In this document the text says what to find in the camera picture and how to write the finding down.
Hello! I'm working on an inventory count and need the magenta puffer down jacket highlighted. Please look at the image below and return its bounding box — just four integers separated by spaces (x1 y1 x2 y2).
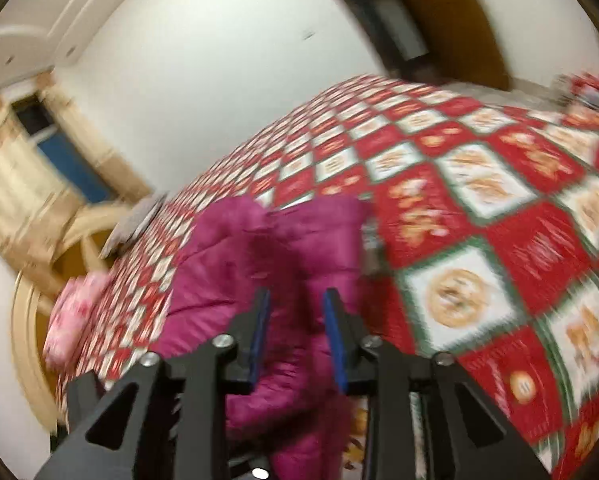
152 195 371 479

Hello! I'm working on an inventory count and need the pile of clothes on floor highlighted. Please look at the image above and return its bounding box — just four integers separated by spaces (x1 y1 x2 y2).
551 73 599 112

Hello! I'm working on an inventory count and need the pink floral folded blanket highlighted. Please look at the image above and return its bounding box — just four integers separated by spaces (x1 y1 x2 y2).
42 271 112 373

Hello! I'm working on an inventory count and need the red patchwork teddy bedspread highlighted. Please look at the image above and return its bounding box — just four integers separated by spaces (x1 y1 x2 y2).
55 75 599 479

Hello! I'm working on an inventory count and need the striped grey pillow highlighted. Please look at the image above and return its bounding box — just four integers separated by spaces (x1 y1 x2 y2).
100 193 167 259

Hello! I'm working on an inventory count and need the cream wooden headboard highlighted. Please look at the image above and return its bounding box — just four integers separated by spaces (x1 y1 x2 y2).
11 202 130 434

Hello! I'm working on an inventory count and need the beige patterned curtain right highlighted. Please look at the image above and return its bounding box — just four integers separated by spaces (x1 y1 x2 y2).
34 70 153 204

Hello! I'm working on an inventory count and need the beige patterned curtain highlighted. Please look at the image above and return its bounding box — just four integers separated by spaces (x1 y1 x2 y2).
34 70 153 204
0 97 86 297

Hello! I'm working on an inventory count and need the beige patterned curtain left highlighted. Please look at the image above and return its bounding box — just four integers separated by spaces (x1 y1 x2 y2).
0 97 86 297

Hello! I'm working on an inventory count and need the window with blue pane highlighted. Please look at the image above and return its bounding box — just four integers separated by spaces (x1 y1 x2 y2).
13 96 117 204

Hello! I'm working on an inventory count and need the brown wooden door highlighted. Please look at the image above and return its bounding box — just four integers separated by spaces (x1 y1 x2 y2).
403 0 511 91

